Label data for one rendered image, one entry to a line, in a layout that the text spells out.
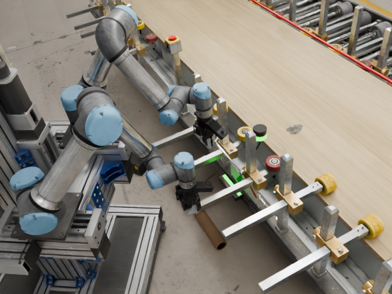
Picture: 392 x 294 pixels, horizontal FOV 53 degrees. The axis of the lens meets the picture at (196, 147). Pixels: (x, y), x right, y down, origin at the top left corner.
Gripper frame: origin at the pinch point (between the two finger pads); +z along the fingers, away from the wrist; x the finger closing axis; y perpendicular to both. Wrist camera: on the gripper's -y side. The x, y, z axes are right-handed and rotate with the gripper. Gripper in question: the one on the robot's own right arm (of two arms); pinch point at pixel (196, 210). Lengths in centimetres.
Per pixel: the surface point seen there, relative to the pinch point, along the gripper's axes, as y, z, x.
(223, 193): -13.7, -3.7, 0.7
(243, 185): -23.9, -3.9, 1.2
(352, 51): -139, -6, -54
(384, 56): -139, -14, -30
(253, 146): -31.5, -21.4, -2.3
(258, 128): -35.4, -28.7, -4.2
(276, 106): -66, -8, -33
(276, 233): -28.4, 12.1, 21.5
